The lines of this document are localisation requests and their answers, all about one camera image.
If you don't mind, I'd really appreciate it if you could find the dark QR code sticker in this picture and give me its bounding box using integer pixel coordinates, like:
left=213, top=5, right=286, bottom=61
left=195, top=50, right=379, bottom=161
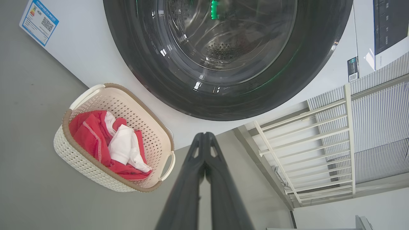
left=347, top=57, right=359, bottom=83

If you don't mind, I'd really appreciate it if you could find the white metal railing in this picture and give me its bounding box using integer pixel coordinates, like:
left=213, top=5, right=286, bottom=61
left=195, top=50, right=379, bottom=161
left=252, top=84, right=357, bottom=205

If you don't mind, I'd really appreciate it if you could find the cream perforated laundry basket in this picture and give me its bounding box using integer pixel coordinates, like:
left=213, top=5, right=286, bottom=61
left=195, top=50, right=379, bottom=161
left=53, top=83, right=176, bottom=193

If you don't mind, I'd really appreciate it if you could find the blue energy label sticker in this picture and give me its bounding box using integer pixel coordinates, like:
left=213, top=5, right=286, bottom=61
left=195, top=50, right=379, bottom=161
left=19, top=0, right=59, bottom=47

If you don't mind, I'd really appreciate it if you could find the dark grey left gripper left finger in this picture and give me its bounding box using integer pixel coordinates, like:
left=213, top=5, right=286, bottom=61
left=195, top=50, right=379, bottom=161
left=155, top=132, right=205, bottom=230

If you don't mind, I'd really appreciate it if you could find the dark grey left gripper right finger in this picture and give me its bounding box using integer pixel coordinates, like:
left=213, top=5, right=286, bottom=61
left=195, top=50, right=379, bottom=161
left=205, top=132, right=255, bottom=230

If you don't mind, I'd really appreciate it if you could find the dark appliance control panel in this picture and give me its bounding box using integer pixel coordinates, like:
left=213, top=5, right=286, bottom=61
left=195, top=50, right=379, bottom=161
left=373, top=0, right=409, bottom=55

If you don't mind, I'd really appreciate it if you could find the white front-load washing machine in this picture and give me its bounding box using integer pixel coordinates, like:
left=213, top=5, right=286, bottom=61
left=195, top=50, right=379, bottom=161
left=19, top=0, right=409, bottom=150

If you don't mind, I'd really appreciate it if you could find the dark washing machine door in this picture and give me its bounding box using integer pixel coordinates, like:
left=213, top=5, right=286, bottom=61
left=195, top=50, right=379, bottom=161
left=103, top=0, right=353, bottom=121

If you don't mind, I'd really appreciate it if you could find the red and white garment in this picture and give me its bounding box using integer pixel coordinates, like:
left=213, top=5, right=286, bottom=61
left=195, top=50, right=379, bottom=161
left=69, top=110, right=153, bottom=180

